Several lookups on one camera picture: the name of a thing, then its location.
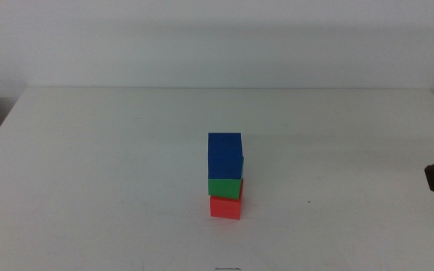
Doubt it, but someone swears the green cube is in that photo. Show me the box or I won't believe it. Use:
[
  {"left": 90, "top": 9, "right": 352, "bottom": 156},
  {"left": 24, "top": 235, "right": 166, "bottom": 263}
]
[{"left": 207, "top": 156, "right": 245, "bottom": 200}]

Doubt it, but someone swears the blue cube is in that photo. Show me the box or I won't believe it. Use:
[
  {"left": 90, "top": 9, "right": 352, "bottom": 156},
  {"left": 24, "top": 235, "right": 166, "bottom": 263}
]
[{"left": 207, "top": 132, "right": 244, "bottom": 181}]

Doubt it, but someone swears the red cube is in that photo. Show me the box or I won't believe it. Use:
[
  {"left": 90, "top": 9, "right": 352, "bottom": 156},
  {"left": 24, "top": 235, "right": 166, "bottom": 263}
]
[{"left": 209, "top": 178, "right": 245, "bottom": 221}]

